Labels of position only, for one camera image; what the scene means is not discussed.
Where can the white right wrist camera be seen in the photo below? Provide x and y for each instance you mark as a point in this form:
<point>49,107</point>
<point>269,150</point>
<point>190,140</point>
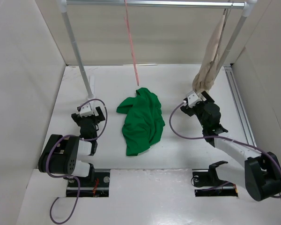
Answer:
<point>192,99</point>

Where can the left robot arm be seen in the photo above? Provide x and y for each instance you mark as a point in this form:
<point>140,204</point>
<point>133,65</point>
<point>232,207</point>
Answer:
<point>60,155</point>

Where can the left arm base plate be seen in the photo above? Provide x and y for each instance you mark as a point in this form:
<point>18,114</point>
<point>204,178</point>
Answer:
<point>96,184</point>

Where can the beige garment on hanger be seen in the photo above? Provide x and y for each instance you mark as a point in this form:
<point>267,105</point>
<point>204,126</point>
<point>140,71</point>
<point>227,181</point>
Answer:
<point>205,78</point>

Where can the grey plastic hanger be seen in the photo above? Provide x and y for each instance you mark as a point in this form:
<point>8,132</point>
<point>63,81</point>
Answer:
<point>227,11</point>

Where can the green t-shirt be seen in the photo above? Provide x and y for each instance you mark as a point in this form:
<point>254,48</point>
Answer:
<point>144,123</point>

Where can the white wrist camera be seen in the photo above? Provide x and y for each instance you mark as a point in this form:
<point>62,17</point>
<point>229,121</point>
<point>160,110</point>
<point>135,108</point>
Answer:
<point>86,110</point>
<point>192,99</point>

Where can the aluminium rail right side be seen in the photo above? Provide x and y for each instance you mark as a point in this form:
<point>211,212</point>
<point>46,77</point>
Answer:
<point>239,105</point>

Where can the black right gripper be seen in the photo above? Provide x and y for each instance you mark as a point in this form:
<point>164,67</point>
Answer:
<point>190,111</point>

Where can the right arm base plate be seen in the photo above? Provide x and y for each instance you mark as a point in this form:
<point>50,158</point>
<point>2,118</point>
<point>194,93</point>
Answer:
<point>206,186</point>

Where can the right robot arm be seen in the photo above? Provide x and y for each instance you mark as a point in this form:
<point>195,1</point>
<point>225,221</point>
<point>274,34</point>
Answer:
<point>261,172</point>

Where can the pink wire hanger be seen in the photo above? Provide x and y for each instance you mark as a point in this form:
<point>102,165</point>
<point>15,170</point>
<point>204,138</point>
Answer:
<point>126,18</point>

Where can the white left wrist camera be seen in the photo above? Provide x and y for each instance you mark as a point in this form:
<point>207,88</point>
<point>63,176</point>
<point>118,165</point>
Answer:
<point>86,110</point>

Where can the white metal clothes rack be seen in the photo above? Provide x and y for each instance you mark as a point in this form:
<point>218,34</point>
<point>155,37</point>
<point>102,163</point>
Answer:
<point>246,7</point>

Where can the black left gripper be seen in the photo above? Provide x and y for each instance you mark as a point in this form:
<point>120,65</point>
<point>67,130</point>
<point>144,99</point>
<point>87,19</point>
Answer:
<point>77,118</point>

